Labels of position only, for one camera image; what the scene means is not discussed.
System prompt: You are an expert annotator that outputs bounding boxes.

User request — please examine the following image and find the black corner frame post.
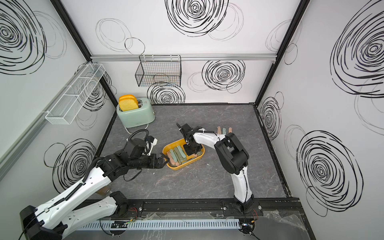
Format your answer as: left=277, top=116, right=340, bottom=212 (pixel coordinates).
left=255, top=0, right=311, bottom=107
left=50, top=0, right=118, bottom=107

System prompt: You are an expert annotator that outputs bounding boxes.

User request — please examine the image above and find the light green fruit knife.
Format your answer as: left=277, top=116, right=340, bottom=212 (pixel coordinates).
left=176, top=146, right=187, bottom=161

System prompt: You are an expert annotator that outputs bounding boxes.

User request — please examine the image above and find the black wire wall basket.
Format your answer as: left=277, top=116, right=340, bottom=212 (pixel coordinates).
left=135, top=55, right=182, bottom=87

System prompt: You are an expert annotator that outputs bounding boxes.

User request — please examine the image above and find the green handled fruit knife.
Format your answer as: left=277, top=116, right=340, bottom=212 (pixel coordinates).
left=170, top=149, right=181, bottom=166

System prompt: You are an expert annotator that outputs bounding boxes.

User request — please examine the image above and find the yellow toast slice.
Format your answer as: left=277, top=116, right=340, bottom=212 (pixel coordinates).
left=119, top=98, right=139, bottom=112
left=119, top=95, right=137, bottom=102

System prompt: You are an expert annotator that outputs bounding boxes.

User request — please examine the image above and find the black corner frame post left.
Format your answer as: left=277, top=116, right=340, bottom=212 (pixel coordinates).
left=50, top=0, right=118, bottom=107

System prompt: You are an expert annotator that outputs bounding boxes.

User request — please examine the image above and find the yellow toast slice front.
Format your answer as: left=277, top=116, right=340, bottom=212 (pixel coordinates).
left=119, top=98, right=139, bottom=112

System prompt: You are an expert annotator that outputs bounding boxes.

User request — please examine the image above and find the aluminium wall rail back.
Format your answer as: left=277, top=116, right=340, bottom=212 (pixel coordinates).
left=91, top=54, right=277, bottom=62

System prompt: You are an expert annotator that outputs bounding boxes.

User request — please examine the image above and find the yellow toast slice rear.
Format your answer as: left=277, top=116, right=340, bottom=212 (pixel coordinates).
left=119, top=95, right=137, bottom=102

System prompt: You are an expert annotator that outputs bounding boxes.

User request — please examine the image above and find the white mesh wall shelf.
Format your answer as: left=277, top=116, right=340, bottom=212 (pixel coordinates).
left=45, top=63, right=106, bottom=125

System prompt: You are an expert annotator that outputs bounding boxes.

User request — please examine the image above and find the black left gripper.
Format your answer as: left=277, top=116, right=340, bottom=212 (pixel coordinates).
left=130, top=152, right=171, bottom=170

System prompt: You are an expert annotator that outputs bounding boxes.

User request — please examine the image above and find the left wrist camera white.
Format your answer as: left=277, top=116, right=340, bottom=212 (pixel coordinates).
left=147, top=136, right=158, bottom=151

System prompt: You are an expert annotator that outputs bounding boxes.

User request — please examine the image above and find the mint green toaster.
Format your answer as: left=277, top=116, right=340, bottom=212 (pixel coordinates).
left=116, top=98, right=155, bottom=128

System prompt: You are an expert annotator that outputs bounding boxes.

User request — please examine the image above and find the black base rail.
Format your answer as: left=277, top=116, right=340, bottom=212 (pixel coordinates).
left=118, top=198, right=304, bottom=217

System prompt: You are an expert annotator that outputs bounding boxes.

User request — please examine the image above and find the pink fruit knife in box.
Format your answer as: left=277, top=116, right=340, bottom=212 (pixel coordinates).
left=167, top=152, right=176, bottom=167

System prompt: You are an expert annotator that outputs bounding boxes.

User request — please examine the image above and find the yellow storage box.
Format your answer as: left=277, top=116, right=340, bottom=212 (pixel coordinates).
left=163, top=139, right=205, bottom=171

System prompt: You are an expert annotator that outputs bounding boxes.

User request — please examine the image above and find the white slotted cable duct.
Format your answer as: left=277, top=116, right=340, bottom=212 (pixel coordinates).
left=79, top=219, right=241, bottom=231

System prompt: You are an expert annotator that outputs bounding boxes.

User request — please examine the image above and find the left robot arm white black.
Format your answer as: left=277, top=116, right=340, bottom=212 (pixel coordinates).
left=20, top=129, right=170, bottom=240

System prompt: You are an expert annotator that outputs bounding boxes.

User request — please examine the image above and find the black corner frame post right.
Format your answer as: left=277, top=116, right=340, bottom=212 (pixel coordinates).
left=255, top=0, right=311, bottom=107

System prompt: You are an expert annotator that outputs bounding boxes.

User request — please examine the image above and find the aluminium wall rail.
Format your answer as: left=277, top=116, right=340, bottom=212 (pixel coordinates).
left=1, top=61, right=91, bottom=181
left=91, top=54, right=277, bottom=62

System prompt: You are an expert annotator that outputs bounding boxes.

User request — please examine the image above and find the aluminium wall rail left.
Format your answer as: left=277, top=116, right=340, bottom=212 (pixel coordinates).
left=1, top=61, right=91, bottom=181

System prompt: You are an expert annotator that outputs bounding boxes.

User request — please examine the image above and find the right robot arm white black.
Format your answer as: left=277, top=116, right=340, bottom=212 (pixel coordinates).
left=179, top=127, right=254, bottom=213

